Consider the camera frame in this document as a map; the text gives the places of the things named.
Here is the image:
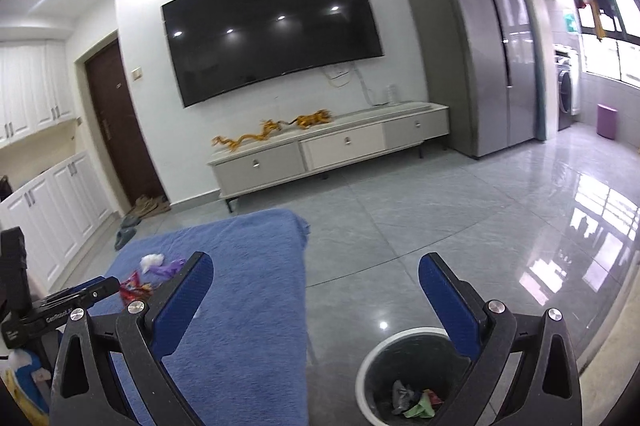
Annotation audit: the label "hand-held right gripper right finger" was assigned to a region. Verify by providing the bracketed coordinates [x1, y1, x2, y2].
[418, 252, 583, 426]

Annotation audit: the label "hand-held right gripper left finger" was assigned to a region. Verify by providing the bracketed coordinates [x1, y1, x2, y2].
[50, 252, 215, 426]

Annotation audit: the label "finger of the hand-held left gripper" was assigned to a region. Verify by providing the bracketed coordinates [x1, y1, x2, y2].
[34, 276, 122, 313]

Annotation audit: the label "purple plastic packet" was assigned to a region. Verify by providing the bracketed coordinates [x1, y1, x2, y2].
[150, 258, 188, 279]

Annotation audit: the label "red snack wrapper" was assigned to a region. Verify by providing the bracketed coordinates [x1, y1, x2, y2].
[119, 271, 154, 303]

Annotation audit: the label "white tissue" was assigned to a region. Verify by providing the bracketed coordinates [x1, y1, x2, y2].
[140, 253, 166, 275]

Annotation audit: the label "white round waste bin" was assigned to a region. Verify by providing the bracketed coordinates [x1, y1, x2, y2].
[355, 327, 482, 424]

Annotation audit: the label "blue towel cloth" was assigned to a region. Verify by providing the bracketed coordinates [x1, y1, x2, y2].
[87, 208, 313, 426]

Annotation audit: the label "grey crumpled wrapper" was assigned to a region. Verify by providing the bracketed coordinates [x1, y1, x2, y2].
[391, 380, 419, 415]

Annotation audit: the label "green crumpled wrapper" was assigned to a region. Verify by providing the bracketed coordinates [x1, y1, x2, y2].
[402, 398, 437, 420]

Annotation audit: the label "dark brown entrance door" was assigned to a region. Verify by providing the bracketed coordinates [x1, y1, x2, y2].
[84, 38, 167, 209]

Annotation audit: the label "golden dragon ornament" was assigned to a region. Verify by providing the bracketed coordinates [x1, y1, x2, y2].
[211, 118, 297, 153]

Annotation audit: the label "white low television cabinet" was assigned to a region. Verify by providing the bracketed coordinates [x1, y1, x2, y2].
[206, 102, 451, 213]

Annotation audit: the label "golden tiger ornament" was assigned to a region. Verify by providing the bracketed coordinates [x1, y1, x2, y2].
[292, 109, 335, 129]

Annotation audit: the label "grey washing machine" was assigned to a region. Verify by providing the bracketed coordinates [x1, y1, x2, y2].
[554, 48, 582, 131]

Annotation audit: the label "purple stool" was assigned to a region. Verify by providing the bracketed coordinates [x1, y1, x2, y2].
[597, 104, 620, 140]

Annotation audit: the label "grey double door refrigerator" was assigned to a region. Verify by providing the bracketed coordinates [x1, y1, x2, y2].
[397, 0, 539, 159]

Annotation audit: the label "balcony window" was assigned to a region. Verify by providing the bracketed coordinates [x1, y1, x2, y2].
[559, 0, 640, 87]

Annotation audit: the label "hanging laundry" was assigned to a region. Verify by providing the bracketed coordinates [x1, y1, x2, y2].
[572, 0, 622, 41]

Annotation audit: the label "white wall cabinets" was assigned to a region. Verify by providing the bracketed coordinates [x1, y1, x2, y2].
[0, 40, 76, 150]

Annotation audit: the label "television cables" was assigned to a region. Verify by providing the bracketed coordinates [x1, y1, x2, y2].
[322, 62, 383, 107]

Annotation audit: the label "large black wall television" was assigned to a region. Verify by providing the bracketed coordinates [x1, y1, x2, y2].
[161, 0, 385, 109]

